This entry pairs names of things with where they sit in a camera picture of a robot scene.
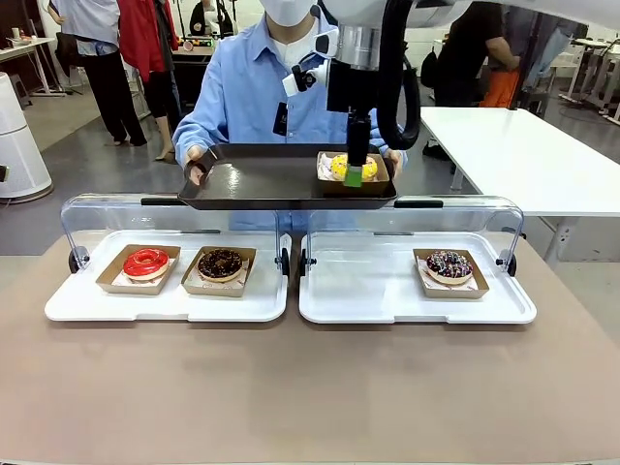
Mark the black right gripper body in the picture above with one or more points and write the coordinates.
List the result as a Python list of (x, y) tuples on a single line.
[(353, 87)]

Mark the yellow glazed donut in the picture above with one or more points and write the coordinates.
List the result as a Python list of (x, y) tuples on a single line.
[(336, 167)]

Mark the printed paper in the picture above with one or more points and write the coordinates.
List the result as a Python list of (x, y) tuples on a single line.
[(170, 265), (246, 271), (424, 271), (323, 167)]

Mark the cardboard box of yellow donut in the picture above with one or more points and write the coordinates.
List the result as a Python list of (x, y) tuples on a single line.
[(329, 188)]

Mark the dark brown serving tray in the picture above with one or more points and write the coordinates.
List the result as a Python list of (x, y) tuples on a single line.
[(261, 179)]

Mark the chocolate sprinkled donut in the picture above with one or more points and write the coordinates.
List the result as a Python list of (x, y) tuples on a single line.
[(220, 265)]

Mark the cardboard box of chocolate donut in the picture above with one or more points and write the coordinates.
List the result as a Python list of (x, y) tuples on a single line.
[(213, 289)]

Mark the person's right forearm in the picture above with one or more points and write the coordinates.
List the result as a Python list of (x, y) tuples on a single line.
[(189, 133)]

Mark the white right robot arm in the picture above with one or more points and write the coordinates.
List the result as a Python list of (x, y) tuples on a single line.
[(426, 12)]

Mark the person's left forearm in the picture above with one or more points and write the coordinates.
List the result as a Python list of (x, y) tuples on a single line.
[(387, 135)]

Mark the person in blue shirt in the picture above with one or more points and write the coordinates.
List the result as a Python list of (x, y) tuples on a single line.
[(242, 97)]

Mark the person in black shirt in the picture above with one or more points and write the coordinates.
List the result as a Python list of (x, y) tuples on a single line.
[(470, 48)]

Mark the printed paper under sprinkle donut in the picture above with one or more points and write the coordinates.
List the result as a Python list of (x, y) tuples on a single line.
[(424, 271)]

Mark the dark donut colourful sprinkles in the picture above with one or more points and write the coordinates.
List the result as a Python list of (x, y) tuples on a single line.
[(449, 266)]

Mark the cardboard box of sprinkle donut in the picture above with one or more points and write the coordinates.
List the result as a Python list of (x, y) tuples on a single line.
[(455, 292)]

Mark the person in grey jacket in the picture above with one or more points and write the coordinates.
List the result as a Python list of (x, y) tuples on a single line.
[(552, 48)]

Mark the printed paper under red donut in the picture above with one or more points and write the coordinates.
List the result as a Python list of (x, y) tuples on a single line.
[(170, 265)]

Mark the red glazed donut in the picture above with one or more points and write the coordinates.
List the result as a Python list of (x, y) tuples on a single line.
[(145, 264)]

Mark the cardboard box of red donut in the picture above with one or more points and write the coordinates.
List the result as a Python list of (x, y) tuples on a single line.
[(111, 285)]

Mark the person's left hand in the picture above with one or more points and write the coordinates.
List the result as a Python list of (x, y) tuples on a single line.
[(394, 162)]

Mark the person's right hand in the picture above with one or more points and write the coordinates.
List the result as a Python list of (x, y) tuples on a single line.
[(196, 160)]

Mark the black backpack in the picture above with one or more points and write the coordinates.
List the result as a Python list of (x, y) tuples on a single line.
[(429, 70)]

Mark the black clip-on microphone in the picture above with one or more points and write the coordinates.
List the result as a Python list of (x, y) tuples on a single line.
[(280, 118)]

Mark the clear hinged display lid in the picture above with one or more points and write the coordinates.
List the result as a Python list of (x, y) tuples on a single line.
[(121, 218), (460, 223)]

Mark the white display tray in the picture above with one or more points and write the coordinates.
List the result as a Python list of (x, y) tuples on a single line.
[(145, 307), (368, 290)]

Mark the orange trousers figure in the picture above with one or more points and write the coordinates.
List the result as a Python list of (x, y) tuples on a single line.
[(504, 92)]

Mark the large white table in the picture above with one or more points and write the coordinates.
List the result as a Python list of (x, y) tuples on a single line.
[(508, 160)]

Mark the mannequin in red jacket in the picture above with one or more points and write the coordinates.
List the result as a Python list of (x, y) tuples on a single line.
[(145, 43)]

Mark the mannequin in grey-blue shirt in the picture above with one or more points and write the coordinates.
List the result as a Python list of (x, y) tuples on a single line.
[(106, 72)]

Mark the background wooden desk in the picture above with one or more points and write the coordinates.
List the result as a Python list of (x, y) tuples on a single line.
[(24, 48)]

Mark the white cylindrical air purifier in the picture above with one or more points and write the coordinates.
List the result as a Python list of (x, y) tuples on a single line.
[(19, 145)]

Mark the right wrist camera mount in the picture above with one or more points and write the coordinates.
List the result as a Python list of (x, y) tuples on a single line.
[(295, 82)]

